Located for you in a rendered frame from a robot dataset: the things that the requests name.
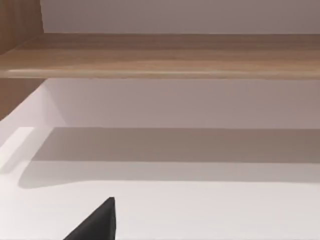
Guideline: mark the open wooden shelf unit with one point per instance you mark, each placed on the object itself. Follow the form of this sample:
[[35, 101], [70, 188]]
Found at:
[[160, 56]]

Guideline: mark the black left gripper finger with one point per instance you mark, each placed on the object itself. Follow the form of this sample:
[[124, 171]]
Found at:
[[101, 222]]

